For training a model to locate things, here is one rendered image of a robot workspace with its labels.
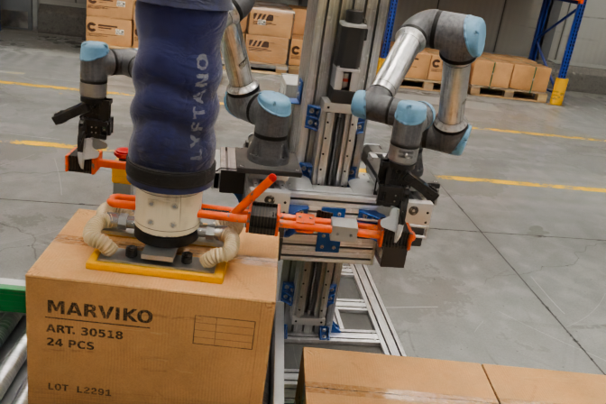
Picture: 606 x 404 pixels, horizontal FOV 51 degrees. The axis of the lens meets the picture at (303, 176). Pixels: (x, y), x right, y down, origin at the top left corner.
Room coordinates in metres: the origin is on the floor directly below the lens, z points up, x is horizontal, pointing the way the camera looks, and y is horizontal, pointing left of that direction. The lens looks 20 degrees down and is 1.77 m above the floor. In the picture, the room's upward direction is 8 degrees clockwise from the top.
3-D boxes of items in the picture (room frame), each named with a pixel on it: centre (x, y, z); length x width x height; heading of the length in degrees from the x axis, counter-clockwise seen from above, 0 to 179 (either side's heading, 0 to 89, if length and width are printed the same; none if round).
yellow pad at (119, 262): (1.42, 0.33, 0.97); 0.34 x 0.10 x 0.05; 93
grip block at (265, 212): (1.53, 0.09, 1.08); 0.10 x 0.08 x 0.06; 3
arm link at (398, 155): (1.55, -0.25, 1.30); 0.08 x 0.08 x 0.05
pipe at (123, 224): (1.52, 0.34, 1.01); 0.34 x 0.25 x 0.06; 93
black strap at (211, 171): (1.52, 0.34, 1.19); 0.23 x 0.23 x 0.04
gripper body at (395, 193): (1.55, -0.24, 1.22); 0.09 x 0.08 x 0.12; 93
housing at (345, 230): (1.54, -0.13, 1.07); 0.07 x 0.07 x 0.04; 3
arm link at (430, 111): (1.66, -0.27, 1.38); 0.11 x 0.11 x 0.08; 69
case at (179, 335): (1.52, 0.33, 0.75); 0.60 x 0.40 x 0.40; 93
